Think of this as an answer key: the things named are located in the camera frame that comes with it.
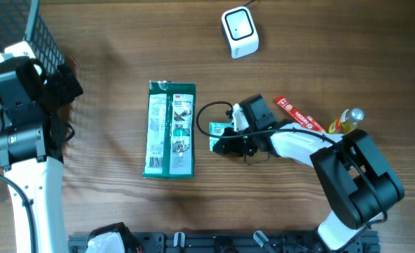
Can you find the teal pack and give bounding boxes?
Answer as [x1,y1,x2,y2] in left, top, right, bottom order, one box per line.
[209,122,233,152]

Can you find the red stick sachet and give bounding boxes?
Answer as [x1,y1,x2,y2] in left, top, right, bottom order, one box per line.
[274,96,326,134]

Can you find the grey plastic mesh basket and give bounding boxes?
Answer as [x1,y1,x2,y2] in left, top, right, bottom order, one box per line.
[0,0,66,166]

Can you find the green 3M package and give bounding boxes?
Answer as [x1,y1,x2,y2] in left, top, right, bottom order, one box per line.
[143,81,196,179]

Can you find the yellow oil bottle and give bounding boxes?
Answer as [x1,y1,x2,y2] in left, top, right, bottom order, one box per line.
[328,108,364,134]

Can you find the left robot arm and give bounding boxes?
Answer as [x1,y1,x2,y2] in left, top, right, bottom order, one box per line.
[0,53,141,252]

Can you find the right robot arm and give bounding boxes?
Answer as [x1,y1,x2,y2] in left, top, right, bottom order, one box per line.
[209,94,404,252]

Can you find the white barcode scanner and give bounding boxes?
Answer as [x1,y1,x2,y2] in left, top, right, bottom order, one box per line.
[221,6,260,59]

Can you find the left black camera cable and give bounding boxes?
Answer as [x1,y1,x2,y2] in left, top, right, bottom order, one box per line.
[0,167,38,253]

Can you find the black camera cable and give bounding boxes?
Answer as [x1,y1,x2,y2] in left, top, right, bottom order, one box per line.
[0,167,38,253]
[196,100,388,226]

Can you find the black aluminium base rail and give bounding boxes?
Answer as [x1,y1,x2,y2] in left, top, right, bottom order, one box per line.
[66,230,381,253]

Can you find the right black camera cable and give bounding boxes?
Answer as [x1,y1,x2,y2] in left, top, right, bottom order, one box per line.
[196,100,388,226]

